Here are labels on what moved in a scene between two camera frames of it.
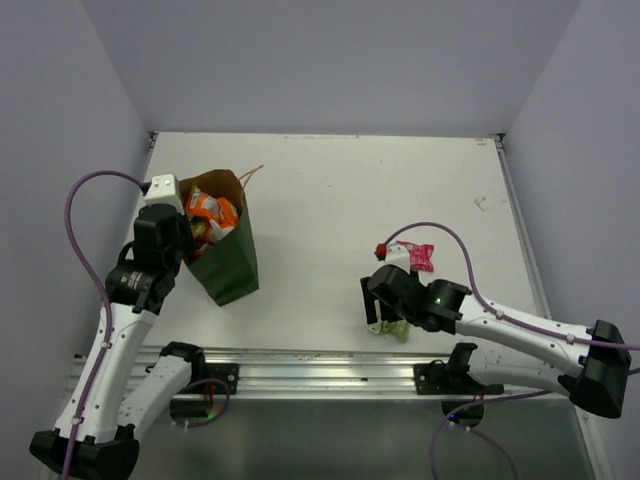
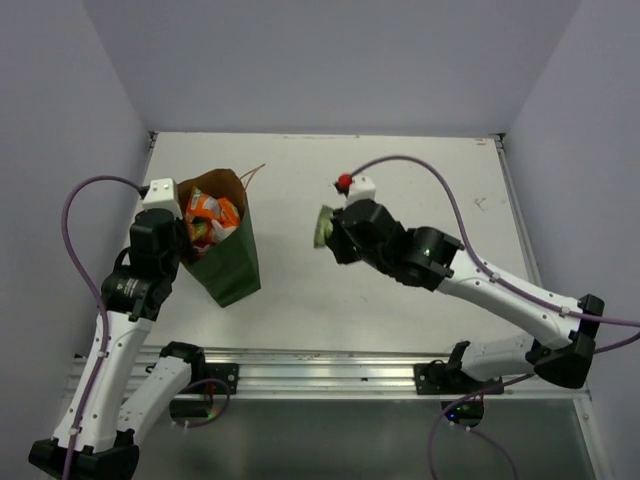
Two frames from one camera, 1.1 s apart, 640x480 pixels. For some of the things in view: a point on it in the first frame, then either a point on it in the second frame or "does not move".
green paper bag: x=226 y=266 does not move
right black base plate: x=440 y=378 does not move
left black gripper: x=184 y=222 does not move
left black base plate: x=226 y=372 does not move
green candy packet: x=400 y=329 → x=324 y=226
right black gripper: x=369 y=299 → x=337 y=244
